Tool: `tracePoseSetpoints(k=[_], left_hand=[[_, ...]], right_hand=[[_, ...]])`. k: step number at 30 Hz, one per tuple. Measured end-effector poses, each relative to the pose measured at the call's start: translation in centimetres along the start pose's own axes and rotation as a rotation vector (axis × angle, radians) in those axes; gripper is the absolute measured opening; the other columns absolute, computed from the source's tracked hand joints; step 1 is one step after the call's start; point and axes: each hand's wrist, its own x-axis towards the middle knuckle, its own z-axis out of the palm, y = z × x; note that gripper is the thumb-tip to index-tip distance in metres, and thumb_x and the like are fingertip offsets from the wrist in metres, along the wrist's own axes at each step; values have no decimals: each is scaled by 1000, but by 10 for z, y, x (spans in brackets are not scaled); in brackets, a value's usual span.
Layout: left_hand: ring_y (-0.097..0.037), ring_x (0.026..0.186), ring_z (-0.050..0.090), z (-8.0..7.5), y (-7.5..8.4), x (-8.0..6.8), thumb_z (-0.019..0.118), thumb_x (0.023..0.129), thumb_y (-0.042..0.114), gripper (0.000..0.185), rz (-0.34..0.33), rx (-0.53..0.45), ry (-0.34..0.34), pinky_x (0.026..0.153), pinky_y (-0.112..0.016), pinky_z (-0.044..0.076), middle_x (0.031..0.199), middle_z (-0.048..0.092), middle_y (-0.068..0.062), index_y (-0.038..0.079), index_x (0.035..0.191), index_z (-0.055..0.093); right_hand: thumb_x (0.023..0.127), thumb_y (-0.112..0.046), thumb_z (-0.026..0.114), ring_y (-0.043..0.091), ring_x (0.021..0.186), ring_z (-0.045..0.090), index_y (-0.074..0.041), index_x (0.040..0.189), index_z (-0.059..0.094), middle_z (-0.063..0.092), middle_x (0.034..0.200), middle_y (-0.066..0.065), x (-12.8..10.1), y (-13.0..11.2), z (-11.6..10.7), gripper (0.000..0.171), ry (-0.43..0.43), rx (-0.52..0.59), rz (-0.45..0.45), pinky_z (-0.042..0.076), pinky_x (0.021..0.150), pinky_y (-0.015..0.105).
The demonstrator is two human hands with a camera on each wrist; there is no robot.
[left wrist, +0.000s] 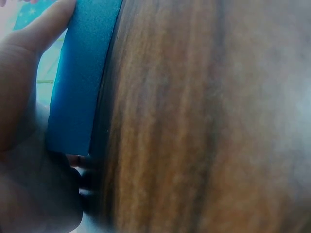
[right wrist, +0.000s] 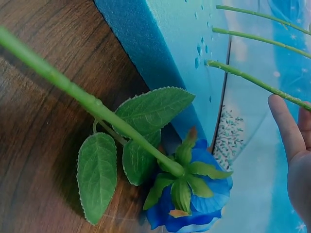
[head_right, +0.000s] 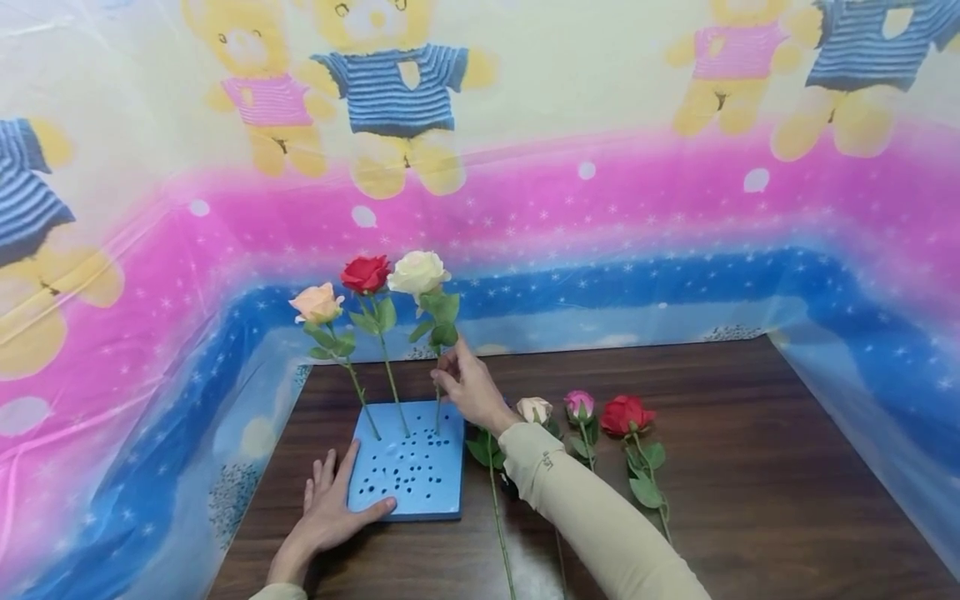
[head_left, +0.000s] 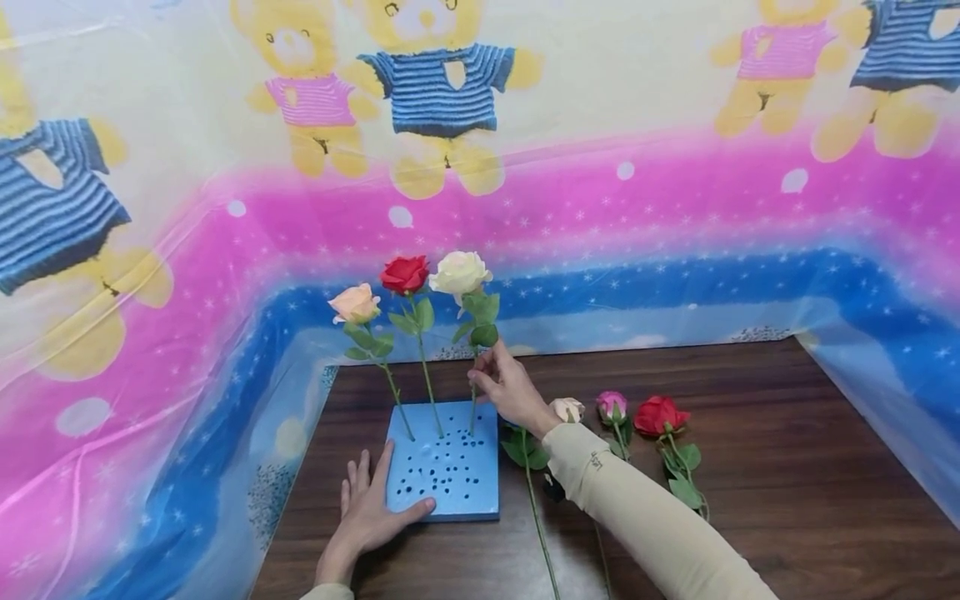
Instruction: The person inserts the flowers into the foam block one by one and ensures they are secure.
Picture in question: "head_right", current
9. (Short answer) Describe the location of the blue foam block with holes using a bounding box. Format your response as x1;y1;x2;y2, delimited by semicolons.
346;400;466;523

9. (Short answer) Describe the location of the peach artificial rose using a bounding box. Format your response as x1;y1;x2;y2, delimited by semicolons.
288;282;383;443

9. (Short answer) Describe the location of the person's right forearm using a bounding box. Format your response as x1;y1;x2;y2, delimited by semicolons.
497;421;713;600

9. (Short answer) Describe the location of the person's left hand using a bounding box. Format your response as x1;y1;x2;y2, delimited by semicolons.
267;442;398;586

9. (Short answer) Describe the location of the red artificial rose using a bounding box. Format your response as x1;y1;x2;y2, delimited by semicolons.
339;254;413;440
599;394;674;545

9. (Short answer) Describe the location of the cream white artificial rose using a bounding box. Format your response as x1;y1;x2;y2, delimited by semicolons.
386;250;461;437

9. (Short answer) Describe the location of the person's left forearm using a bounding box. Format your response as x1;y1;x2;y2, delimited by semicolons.
249;577;308;600

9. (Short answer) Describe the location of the person's right hand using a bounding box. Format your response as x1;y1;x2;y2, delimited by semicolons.
431;336;520;438

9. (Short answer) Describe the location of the artificial rose with leafy stem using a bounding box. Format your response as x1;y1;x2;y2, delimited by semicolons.
465;425;518;600

